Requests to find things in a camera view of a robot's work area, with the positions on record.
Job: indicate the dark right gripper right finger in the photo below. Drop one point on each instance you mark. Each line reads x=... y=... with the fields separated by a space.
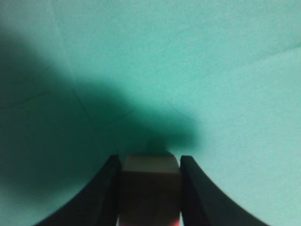
x=205 y=204

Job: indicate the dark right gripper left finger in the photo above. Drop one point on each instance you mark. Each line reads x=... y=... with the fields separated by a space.
x=97 y=204

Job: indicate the pink cube two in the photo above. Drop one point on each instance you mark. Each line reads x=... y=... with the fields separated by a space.
x=150 y=191

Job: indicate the green cloth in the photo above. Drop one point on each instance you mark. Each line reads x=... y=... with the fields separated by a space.
x=84 y=79

